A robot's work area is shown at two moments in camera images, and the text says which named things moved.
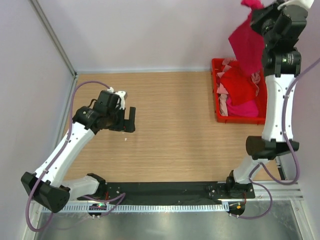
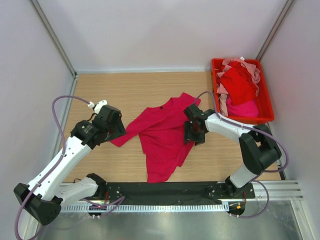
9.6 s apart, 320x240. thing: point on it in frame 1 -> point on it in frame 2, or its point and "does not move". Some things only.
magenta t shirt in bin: x=248 y=109 does not move
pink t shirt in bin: x=223 y=98 does not move
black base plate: x=235 y=189 does not move
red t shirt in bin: x=239 y=87 does not move
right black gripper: x=258 y=15 -> x=199 y=139
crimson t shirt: x=248 y=43 -> x=161 y=129
